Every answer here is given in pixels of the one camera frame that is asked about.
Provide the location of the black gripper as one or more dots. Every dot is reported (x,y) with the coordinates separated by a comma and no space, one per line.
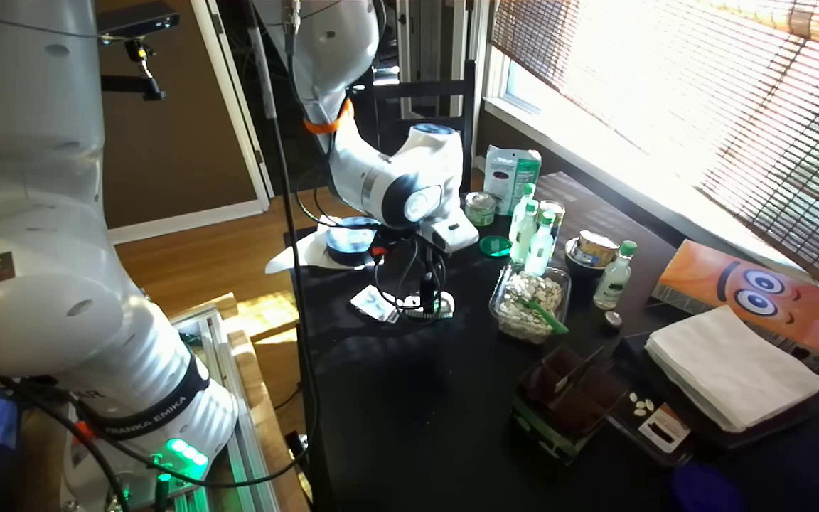
(424,256)

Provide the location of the white green scrubbing brush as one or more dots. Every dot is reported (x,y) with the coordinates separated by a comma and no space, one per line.
(414,304)

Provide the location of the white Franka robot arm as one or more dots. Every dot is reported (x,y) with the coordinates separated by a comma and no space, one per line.
(41,284)

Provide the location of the white blue printed packet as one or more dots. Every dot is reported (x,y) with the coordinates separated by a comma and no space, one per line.
(373,303)

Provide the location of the green round lid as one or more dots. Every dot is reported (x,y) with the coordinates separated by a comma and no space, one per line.
(496,244)

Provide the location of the green label tin can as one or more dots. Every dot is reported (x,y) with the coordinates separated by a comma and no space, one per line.
(478,209)

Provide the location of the clear plastic food container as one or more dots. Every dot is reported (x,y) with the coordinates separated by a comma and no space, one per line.
(526,303)

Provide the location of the blue bowl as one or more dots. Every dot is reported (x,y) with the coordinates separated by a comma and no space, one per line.
(351,237)

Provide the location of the white green bottle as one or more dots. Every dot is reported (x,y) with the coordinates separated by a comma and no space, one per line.
(543,244)
(523,223)

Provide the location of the green plastic fork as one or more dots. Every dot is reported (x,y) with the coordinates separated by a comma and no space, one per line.
(549,316)

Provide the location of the white green carton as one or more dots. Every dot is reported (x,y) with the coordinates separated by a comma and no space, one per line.
(509,173)

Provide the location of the white paper sheet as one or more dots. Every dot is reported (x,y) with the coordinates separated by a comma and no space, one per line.
(297,250)

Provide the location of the round jar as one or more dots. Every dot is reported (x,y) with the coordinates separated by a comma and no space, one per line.
(594,247)

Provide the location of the cardboard divider box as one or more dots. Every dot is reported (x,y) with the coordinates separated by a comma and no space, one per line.
(567,392)

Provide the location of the small white cap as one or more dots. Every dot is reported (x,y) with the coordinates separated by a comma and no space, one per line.
(613,318)

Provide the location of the small bottle green cap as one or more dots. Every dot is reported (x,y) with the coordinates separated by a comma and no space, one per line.
(614,273)

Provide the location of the white pills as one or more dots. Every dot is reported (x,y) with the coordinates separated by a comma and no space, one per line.
(640,405)

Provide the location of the white folded towel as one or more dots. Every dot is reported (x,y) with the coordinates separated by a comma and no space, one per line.
(725,364)

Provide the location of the orange book with eyes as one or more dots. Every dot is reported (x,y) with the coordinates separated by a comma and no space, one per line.
(761,293)

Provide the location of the window blinds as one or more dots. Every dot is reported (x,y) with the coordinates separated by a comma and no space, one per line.
(711,94)

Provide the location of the black flat tray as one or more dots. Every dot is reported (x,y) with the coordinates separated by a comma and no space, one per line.
(769,434)

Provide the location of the black camera on bracket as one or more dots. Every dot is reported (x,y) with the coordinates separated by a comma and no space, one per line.
(141,21)

